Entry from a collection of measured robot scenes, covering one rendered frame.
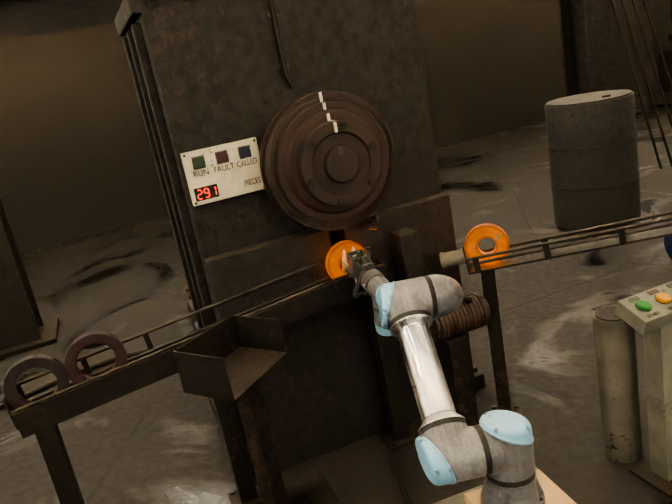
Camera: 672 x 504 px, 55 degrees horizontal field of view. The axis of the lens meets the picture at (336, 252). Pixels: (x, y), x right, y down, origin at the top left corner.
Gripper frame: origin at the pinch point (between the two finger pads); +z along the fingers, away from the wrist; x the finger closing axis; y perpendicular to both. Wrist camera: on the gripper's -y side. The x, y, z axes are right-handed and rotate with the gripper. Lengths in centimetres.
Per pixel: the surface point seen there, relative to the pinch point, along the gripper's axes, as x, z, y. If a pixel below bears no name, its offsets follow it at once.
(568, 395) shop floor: -76, -38, -68
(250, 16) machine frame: 14, 33, 80
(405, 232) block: -23.2, -2.0, 4.5
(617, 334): -61, -69, -11
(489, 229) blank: -49, -17, 6
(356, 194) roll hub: -2.9, -6.3, 26.6
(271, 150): 20.5, 6.8, 42.9
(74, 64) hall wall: 63, 615, -43
